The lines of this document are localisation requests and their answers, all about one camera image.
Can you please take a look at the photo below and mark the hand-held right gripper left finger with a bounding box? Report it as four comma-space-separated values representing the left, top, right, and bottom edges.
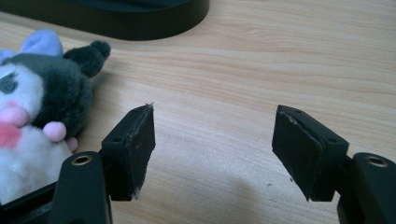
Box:
49, 103, 156, 224

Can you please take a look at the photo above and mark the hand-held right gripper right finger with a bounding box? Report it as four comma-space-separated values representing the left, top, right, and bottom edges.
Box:
271, 105, 396, 224

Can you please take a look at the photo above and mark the white and grey plush toy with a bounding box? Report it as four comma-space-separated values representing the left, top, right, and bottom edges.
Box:
0, 29, 112, 205

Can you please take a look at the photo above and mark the black round tray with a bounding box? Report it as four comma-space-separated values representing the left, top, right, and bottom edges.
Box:
0, 0, 211, 41

